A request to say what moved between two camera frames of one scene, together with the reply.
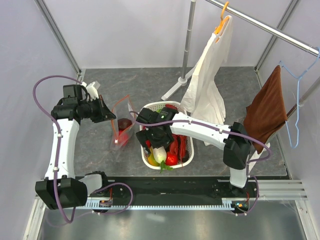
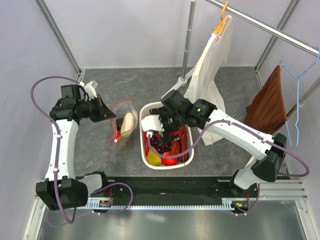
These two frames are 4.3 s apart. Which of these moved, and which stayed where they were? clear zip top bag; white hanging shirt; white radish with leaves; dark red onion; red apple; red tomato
Moved: red apple; white radish with leaves
Stayed: white hanging shirt; clear zip top bag; red tomato; dark red onion
